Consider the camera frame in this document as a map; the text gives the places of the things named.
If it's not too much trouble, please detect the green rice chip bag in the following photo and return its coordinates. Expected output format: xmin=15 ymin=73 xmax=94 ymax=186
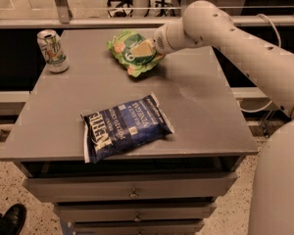
xmin=107 ymin=29 xmax=164 ymax=77

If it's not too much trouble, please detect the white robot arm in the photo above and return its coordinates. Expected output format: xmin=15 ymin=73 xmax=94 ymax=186
xmin=153 ymin=0 xmax=294 ymax=235

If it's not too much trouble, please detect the metal railing frame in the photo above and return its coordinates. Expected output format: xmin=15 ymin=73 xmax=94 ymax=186
xmin=0 ymin=0 xmax=294 ymax=28

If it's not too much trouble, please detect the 7up soda can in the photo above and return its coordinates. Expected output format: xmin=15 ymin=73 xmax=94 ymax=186
xmin=37 ymin=29 xmax=69 ymax=73

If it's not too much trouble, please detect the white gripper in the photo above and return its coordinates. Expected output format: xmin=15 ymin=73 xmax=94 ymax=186
xmin=130 ymin=20 xmax=199 ymax=58

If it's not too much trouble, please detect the blue Kettle chips bag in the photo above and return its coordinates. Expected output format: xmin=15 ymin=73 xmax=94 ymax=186
xmin=81 ymin=93 xmax=173 ymax=164

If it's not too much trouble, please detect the black office chair base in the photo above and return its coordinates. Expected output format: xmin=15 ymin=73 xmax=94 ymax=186
xmin=107 ymin=0 xmax=133 ymax=8

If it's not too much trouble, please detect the black shoe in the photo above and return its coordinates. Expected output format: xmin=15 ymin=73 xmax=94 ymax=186
xmin=0 ymin=204 xmax=26 ymax=235

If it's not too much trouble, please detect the grey drawer cabinet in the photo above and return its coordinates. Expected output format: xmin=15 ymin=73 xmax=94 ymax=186
xmin=0 ymin=29 xmax=257 ymax=235

